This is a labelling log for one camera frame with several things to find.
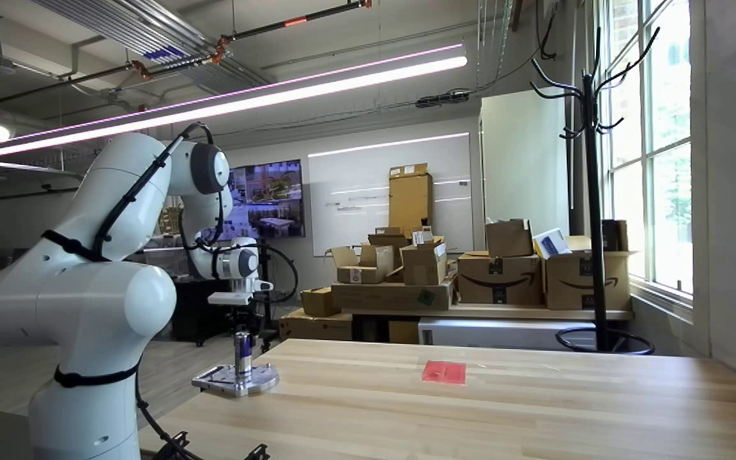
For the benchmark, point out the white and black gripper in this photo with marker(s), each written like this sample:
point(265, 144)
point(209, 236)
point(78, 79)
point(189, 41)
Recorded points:
point(246, 304)

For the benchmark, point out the silver blue soda can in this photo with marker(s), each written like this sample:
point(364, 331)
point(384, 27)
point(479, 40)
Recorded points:
point(244, 354)

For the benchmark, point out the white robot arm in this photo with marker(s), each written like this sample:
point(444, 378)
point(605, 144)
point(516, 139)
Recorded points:
point(83, 291)

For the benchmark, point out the long flat cardboard box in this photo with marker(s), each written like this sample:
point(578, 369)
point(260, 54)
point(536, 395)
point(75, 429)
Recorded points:
point(392, 298)

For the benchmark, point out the low wooden bench table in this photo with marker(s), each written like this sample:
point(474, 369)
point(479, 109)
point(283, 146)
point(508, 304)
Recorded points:
point(402, 326)

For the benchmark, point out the tall upright cardboard box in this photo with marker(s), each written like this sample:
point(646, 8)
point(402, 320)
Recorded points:
point(408, 197)

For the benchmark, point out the large Amazon cardboard box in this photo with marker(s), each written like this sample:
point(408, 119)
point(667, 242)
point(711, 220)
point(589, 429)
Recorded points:
point(484, 280)

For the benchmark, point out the small cardboard box on top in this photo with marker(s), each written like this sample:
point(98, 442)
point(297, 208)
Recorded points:
point(507, 239)

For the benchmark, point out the long ceiling light bar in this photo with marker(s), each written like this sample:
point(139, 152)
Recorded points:
point(250, 98)

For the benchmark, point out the right Amazon cardboard box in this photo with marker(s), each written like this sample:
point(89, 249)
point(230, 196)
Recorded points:
point(568, 282)

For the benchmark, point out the black coat rack stand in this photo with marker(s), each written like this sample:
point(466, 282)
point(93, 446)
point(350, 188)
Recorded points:
point(586, 102)

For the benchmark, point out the wall mounted monitor screen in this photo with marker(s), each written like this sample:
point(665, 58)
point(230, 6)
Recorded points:
point(265, 199)

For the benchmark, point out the white wall whiteboard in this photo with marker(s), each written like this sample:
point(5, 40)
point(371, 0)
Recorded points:
point(348, 190)

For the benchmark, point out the window with white frame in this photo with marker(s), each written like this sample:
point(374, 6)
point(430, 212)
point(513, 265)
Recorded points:
point(646, 152)

